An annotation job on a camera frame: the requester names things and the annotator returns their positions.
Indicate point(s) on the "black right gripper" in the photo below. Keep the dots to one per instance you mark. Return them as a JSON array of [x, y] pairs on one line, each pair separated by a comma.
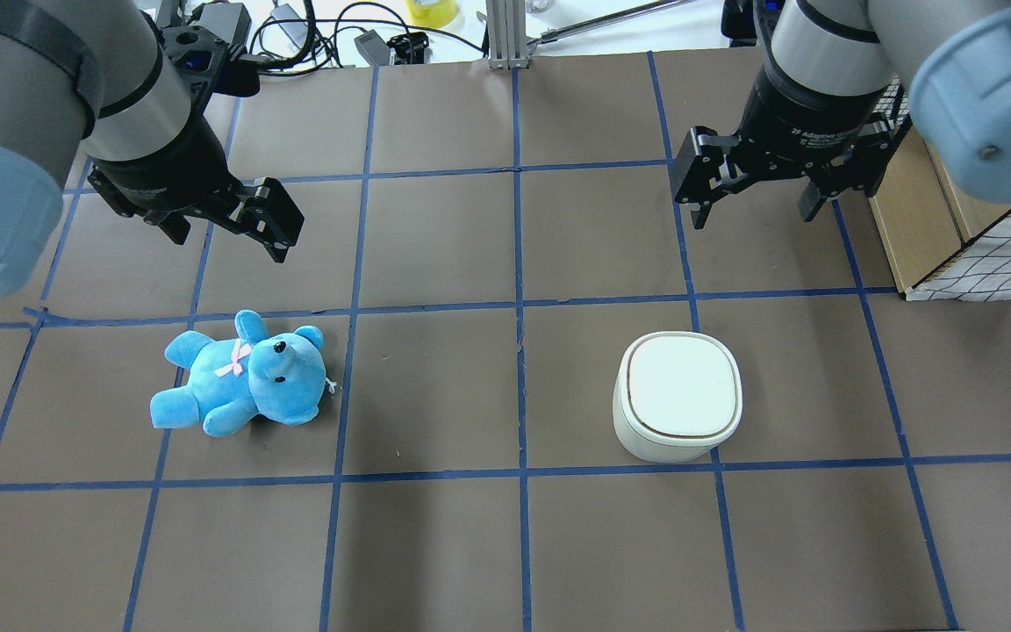
[[808, 114]]

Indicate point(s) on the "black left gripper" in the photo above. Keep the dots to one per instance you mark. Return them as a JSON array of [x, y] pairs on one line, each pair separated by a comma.
[[165, 168]]

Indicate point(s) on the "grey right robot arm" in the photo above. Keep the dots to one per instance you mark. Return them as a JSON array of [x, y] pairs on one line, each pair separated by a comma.
[[953, 59]]

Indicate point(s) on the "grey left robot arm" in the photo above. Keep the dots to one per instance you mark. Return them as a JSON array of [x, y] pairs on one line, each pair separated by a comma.
[[128, 90]]

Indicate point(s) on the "white trash can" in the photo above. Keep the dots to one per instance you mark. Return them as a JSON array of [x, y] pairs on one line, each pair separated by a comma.
[[676, 396]]

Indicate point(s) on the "blue teddy bear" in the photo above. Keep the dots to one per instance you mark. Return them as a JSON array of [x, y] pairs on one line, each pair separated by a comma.
[[281, 377]]

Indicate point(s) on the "wooden cabinet with grid cloth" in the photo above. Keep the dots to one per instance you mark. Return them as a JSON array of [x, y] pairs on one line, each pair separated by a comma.
[[940, 242]]

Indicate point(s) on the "black power adapter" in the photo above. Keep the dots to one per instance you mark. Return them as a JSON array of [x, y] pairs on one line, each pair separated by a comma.
[[375, 50]]

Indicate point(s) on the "yellow tape roll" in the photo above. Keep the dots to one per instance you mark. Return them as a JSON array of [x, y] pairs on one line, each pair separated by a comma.
[[433, 14]]

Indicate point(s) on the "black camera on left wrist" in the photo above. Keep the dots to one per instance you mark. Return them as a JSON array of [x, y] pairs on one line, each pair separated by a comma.
[[208, 47]]

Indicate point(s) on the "aluminium frame post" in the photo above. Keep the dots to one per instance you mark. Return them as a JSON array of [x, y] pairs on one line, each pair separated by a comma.
[[507, 40]]

